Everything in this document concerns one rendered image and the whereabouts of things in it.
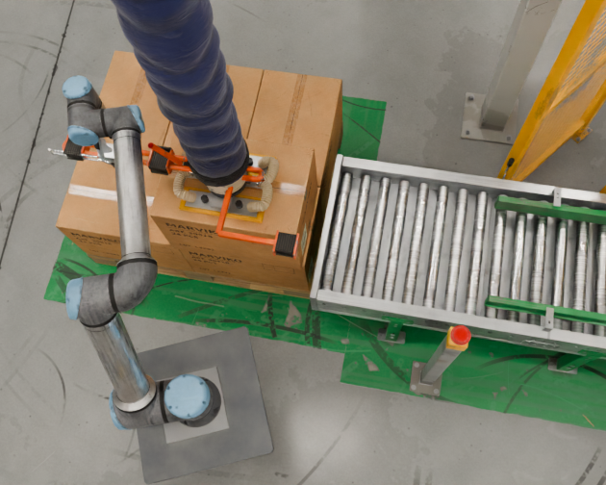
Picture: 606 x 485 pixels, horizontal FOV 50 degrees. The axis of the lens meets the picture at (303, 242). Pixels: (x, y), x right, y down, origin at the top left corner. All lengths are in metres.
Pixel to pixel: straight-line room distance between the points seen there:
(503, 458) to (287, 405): 1.06
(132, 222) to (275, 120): 1.41
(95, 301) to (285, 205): 0.96
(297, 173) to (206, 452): 1.14
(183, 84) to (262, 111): 1.45
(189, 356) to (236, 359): 0.19
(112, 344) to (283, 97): 1.68
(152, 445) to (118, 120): 1.24
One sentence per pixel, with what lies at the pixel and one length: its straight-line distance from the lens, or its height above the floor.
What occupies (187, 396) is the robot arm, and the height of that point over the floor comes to 1.04.
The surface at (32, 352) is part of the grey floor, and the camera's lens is 3.73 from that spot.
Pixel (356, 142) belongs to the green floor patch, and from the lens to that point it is 3.77.
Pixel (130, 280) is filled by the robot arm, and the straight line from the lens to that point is 1.91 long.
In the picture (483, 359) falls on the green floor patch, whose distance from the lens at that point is 3.42.
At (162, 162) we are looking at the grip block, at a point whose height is 1.09.
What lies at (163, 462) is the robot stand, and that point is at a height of 0.75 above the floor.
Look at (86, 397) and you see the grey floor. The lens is 3.57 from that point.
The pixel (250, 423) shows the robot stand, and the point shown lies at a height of 0.75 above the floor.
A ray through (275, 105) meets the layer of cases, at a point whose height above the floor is 0.54.
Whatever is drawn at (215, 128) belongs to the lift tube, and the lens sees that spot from 2.10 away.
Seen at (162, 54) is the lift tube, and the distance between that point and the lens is 1.74.
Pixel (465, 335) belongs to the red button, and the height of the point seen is 1.04.
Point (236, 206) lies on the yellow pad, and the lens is 2.56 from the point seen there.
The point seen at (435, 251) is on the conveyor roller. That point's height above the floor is 0.55.
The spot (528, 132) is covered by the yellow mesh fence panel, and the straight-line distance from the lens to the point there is 2.82.
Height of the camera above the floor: 3.30
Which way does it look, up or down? 70 degrees down
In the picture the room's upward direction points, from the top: 10 degrees counter-clockwise
